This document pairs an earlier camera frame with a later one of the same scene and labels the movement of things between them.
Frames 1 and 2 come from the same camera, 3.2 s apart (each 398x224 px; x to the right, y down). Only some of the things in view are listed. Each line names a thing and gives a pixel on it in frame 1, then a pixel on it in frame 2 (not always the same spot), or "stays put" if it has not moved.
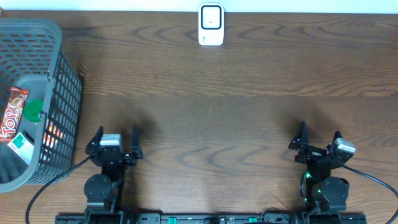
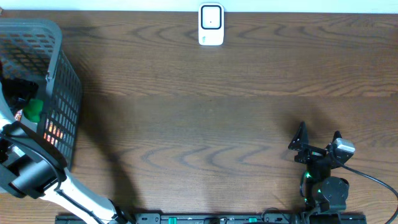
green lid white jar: x=32 y=109 stays put
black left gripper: x=129 y=160 to x=25 y=85
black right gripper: x=311 y=152 stays put
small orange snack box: x=53 y=132 stays put
